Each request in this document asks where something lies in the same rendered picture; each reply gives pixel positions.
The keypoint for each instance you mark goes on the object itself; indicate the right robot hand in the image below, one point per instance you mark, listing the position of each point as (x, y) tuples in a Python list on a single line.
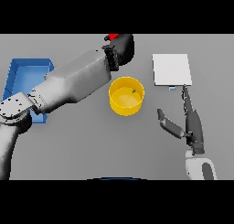
[(193, 124)]

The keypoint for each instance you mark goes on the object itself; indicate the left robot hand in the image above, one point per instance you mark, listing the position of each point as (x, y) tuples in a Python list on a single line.
[(123, 49)]

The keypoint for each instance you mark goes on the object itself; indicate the red beaker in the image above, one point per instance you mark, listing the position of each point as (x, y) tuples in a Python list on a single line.
[(113, 36)]

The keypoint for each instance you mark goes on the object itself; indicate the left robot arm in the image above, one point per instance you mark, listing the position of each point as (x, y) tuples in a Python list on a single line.
[(76, 78)]

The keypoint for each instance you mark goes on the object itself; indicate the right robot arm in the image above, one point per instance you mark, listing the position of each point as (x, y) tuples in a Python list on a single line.
[(198, 168)]

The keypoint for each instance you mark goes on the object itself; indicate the yellow bowl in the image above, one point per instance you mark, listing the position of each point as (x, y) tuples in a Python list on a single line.
[(126, 96)]

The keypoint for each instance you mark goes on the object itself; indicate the pale square measuring scale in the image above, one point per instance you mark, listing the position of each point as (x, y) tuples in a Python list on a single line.
[(171, 69)]

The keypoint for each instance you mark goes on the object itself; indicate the blue tray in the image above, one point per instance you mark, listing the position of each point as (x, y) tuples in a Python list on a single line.
[(24, 76)]

